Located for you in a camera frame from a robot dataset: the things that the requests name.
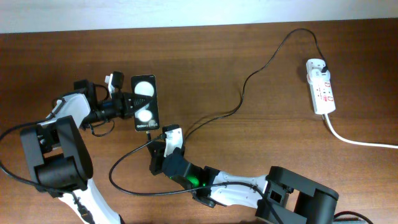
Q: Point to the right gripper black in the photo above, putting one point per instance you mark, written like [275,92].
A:
[157,149]

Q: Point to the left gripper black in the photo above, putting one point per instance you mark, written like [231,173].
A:
[124,105]

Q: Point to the black Samsung Galaxy phone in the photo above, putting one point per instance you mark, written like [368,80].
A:
[147,117]

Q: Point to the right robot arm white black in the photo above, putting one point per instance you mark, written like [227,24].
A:
[281,196]

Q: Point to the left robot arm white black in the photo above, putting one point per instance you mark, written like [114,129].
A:
[57,158]

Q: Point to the white USB charger adapter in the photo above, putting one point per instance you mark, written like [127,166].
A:
[317,71]

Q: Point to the white power strip red switches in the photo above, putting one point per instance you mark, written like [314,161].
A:
[322,95]

